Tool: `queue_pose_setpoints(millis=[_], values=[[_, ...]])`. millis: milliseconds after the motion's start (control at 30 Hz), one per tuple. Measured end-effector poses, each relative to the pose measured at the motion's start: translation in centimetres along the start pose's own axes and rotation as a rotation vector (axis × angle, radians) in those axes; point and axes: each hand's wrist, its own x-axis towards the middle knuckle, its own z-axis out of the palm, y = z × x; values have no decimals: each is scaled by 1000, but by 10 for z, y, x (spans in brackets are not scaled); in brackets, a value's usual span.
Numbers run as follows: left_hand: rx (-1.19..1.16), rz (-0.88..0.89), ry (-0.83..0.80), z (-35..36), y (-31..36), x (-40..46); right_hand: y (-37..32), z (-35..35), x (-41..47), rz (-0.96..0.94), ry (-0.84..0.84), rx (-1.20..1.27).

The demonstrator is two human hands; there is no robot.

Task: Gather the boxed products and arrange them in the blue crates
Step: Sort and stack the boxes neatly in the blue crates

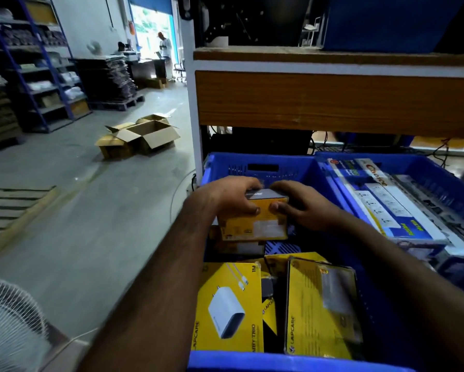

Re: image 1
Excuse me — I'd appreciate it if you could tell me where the large blue bin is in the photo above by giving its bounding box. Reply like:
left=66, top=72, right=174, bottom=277
left=320, top=0, right=464, bottom=53

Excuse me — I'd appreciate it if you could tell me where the white floor cable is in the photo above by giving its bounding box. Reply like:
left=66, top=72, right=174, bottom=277
left=169, top=169, right=197, bottom=226

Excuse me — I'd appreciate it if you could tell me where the black machine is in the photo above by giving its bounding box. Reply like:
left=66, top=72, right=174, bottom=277
left=199, top=0, right=314, bottom=47

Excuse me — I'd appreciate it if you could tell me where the white wooden shelf unit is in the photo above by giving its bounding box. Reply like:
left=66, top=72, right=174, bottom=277
left=181, top=17, right=464, bottom=184

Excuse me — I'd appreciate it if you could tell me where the small open cardboard box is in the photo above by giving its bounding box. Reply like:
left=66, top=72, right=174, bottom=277
left=136, top=114, right=172, bottom=125

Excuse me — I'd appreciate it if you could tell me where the small yellow grey-top box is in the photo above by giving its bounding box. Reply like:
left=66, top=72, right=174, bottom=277
left=218, top=188, right=289, bottom=242

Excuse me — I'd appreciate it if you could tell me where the office chair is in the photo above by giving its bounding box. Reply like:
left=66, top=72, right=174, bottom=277
left=173, top=58, right=187, bottom=83

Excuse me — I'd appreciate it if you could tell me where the dark wooden pallet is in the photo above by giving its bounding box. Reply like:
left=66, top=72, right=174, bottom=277
left=88, top=92, right=146, bottom=112

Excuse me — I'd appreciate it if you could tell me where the stack of dark sheets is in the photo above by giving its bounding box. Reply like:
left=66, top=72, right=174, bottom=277
left=74, top=55, right=139, bottom=104

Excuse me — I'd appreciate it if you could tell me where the black power strip package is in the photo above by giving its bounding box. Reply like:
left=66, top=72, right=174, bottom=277
left=393, top=173, right=464, bottom=252

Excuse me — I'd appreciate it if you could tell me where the white blue power strip package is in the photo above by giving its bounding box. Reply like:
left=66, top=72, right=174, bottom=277
left=326, top=158, right=450, bottom=245

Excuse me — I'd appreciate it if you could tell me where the white wire-guard fan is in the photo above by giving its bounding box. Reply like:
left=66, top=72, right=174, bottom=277
left=0, top=276, right=53, bottom=372

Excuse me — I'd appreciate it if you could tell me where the black box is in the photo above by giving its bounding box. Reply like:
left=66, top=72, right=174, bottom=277
left=208, top=127, right=314, bottom=156

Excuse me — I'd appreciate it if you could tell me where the person's left forearm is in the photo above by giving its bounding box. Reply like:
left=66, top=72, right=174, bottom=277
left=78, top=195, right=225, bottom=372

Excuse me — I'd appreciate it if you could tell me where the yellow clear-front package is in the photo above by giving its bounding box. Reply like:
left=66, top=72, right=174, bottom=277
left=283, top=257, right=365, bottom=361

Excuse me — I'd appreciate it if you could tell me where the blue plastic crate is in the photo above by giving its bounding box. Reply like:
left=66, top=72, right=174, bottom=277
left=314, top=151, right=464, bottom=300
left=187, top=152, right=416, bottom=372

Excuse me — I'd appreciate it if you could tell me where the person's left hand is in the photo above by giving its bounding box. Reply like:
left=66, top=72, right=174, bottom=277
left=193, top=176, right=264, bottom=226

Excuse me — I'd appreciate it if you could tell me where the dark office desk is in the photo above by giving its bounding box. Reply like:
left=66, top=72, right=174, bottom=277
left=126, top=57, right=170, bottom=82

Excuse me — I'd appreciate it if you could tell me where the yellow flat package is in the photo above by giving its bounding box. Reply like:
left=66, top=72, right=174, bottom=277
left=264, top=251, right=330, bottom=275

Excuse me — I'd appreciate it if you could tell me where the yellow charger box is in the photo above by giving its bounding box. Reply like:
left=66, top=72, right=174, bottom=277
left=191, top=262, right=265, bottom=353

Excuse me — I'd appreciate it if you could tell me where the person's right forearm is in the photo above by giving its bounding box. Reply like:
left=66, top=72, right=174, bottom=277
left=331, top=211, right=464, bottom=372

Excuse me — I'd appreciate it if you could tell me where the person's right hand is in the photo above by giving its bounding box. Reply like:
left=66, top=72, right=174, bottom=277
left=269, top=180, right=347, bottom=233

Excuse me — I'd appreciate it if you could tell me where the blue metal storage rack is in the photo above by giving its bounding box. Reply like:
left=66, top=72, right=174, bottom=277
left=0, top=0, right=93, bottom=134

